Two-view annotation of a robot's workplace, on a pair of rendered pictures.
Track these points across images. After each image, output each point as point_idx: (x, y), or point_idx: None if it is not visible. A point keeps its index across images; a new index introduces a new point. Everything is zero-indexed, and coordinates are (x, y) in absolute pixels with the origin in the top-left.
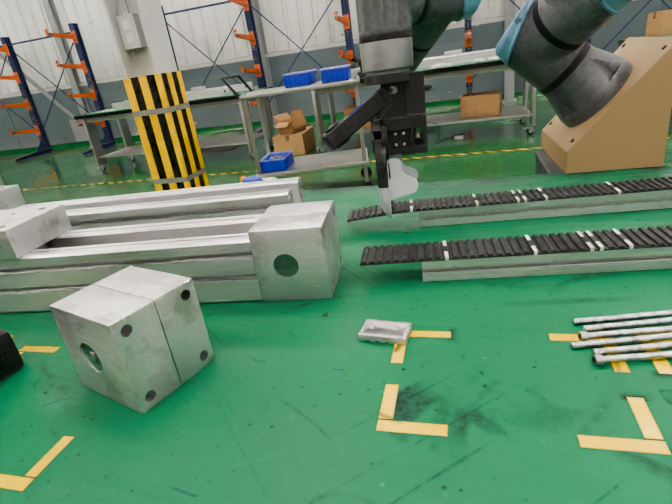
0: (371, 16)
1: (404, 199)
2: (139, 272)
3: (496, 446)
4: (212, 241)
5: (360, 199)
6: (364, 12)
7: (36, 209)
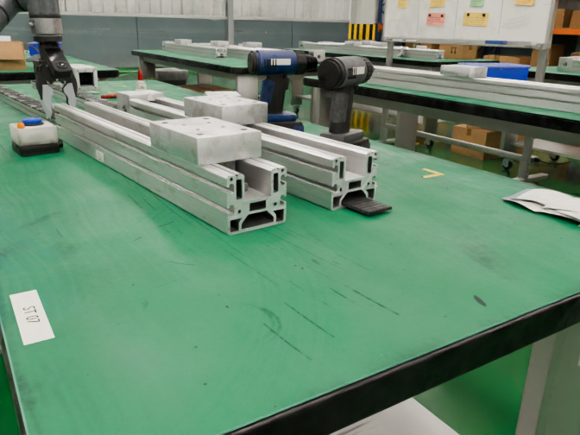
0: (59, 5)
1: (5, 130)
2: (210, 94)
3: None
4: (170, 98)
5: (2, 137)
6: (57, 3)
7: (198, 97)
